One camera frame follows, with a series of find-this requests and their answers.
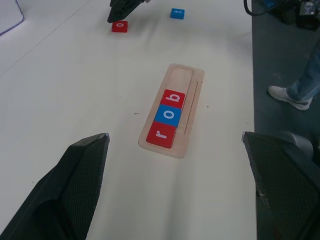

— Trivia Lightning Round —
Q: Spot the silver robot body part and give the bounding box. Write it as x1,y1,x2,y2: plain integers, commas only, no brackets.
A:
273,131,315,166

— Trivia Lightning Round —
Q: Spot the black floor cable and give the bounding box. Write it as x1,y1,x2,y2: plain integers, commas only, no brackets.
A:
243,0,278,17

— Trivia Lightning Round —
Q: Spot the black equipment box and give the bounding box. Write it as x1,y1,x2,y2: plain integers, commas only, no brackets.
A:
296,0,320,32

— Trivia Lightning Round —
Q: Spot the red o tile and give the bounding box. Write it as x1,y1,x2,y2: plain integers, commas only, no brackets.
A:
111,20,129,33

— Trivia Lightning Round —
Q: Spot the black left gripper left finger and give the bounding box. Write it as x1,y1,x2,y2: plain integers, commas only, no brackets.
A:
0,132,111,240

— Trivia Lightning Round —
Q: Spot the blue o tile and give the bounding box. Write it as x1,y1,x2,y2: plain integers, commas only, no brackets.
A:
152,104,183,128

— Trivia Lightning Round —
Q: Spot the white sneaker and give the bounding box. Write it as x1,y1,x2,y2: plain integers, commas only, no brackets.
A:
268,85,313,111

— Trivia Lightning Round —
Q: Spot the red r tile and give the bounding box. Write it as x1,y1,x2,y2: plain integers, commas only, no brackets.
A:
145,121,177,149

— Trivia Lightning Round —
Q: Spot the wooden letter tray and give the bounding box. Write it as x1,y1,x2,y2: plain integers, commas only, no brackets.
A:
137,63,205,160

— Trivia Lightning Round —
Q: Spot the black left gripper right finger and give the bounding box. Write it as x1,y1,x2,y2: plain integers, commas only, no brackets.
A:
240,130,320,240

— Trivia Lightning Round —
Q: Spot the person in blue jeans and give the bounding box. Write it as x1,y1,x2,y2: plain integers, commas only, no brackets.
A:
286,37,320,102

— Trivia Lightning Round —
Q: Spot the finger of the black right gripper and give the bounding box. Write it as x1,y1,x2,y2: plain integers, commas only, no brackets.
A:
107,0,126,23
117,0,147,21

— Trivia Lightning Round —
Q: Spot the red b tile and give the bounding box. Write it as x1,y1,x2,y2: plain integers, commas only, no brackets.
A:
159,89,186,110

